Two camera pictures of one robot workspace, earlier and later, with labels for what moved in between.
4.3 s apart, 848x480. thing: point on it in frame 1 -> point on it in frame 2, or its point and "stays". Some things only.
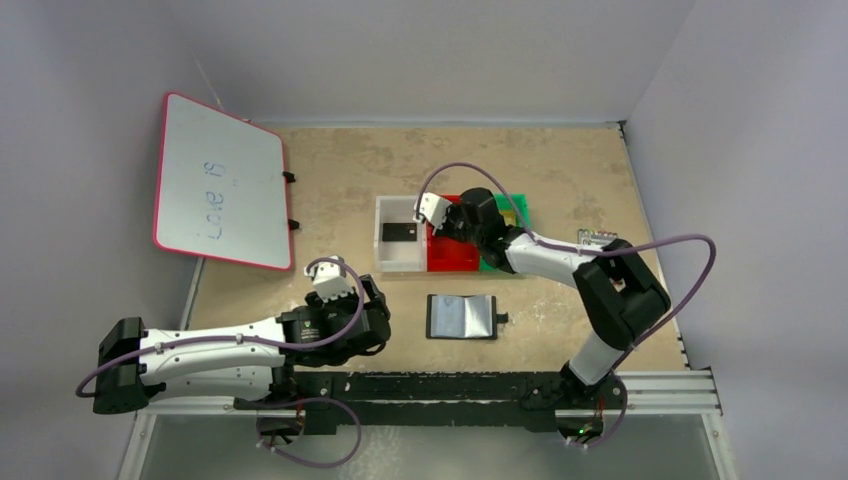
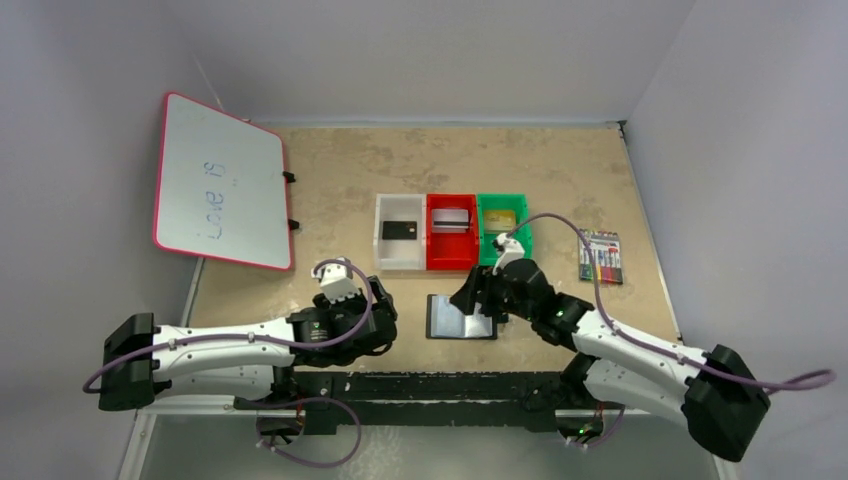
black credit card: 399,232 stays
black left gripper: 366,291 stays
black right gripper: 448,225 -> 486,291
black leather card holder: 453,316 stays
